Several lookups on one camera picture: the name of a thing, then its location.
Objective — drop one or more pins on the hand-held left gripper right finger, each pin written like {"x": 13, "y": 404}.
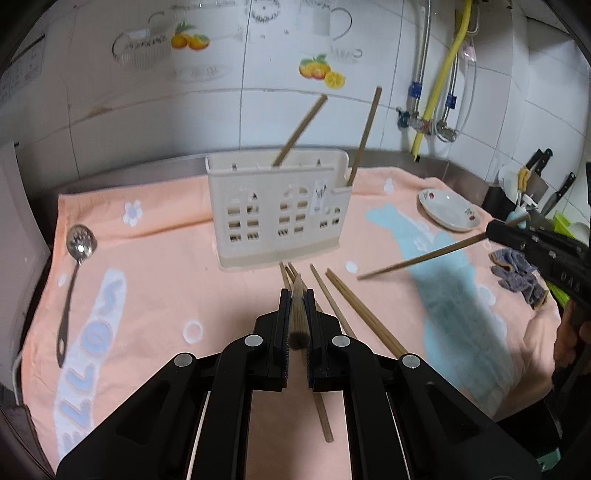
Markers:
{"x": 311, "y": 318}

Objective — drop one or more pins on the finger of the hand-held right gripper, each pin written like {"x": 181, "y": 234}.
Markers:
{"x": 515, "y": 235}

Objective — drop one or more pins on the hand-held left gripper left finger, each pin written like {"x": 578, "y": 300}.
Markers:
{"x": 285, "y": 318}

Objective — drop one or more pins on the wooden chopstick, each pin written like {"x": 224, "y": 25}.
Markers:
{"x": 330, "y": 297}
{"x": 364, "y": 138}
{"x": 284, "y": 274}
{"x": 300, "y": 131}
{"x": 370, "y": 311}
{"x": 298, "y": 309}
{"x": 362, "y": 316}
{"x": 415, "y": 258}
{"x": 325, "y": 415}

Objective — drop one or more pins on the cream plastic utensil holder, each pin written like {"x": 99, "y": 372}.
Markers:
{"x": 277, "y": 207}

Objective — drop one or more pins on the person's right hand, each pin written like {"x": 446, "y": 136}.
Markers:
{"x": 565, "y": 339}

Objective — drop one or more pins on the grey rag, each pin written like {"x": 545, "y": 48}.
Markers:
{"x": 519, "y": 277}

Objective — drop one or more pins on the green plastic basket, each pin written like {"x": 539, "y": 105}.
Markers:
{"x": 570, "y": 226}

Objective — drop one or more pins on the stack of white dishes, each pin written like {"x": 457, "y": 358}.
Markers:
{"x": 508, "y": 180}

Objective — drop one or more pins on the white plate with cherry print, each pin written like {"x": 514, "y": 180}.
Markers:
{"x": 448, "y": 210}

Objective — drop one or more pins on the peach printed towel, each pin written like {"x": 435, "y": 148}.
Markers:
{"x": 184, "y": 277}

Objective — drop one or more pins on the metal water valve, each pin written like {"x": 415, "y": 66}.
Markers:
{"x": 413, "y": 121}
{"x": 445, "y": 131}

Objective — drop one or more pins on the clear plastic tube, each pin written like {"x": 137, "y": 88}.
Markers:
{"x": 472, "y": 92}

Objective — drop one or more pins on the metal slotted spoon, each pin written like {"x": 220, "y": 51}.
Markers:
{"x": 81, "y": 242}

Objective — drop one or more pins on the wall chart sticker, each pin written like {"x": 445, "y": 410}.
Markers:
{"x": 21, "y": 69}

